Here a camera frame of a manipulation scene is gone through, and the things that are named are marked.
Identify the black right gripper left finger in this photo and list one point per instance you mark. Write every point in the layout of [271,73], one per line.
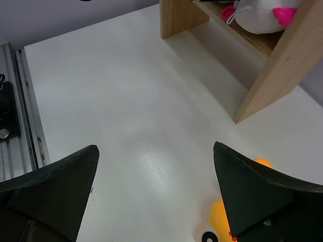
[48,204]

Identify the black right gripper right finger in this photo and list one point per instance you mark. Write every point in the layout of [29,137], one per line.
[299,215]

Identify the orange plush toy polka-dot dress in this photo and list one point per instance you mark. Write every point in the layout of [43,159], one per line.
[217,221]

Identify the white pink plush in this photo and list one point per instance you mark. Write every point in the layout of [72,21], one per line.
[261,17]

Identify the wooden shelf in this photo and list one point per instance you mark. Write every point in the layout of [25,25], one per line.
[288,57]

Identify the aluminium rail base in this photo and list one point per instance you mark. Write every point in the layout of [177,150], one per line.
[28,151]

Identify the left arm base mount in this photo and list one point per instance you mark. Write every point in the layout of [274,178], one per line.
[10,126]

